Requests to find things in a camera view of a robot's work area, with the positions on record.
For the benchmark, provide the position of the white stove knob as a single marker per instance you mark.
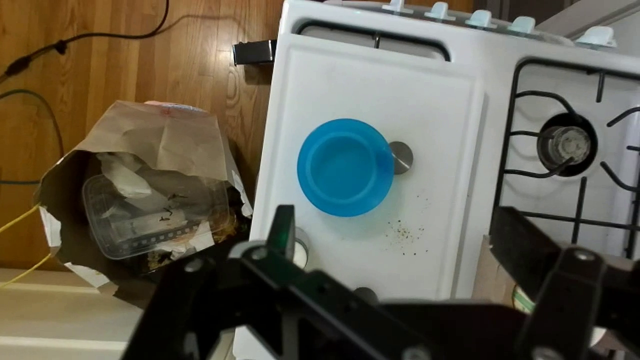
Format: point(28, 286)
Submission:
point(481, 18)
point(397, 6)
point(597, 36)
point(521, 24)
point(440, 11)

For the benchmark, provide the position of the brown cardboard piece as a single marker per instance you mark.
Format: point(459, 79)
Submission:
point(492, 280)

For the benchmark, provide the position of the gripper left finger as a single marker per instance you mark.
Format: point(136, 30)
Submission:
point(310, 300)

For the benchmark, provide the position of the small white round cap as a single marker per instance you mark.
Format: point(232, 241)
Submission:
point(301, 252)

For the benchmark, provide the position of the clear plastic food container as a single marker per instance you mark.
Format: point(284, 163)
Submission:
point(150, 220)

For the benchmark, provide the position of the stove burner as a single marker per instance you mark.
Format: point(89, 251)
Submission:
point(565, 145)

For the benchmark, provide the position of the brown paper bag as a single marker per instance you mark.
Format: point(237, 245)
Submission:
point(160, 135)

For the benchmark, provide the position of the blue plastic bowl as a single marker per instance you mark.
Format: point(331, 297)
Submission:
point(345, 167)

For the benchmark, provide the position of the black stove grate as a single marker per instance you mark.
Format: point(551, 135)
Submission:
point(512, 130)
point(375, 34)

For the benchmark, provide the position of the white cutting board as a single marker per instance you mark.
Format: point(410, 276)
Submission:
point(360, 90)

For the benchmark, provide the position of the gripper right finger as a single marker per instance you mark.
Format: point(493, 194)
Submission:
point(570, 295)

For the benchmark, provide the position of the white stove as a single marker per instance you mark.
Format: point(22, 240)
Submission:
point(495, 55)

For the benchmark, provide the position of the round silver metal disc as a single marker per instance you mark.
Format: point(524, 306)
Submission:
point(404, 157)

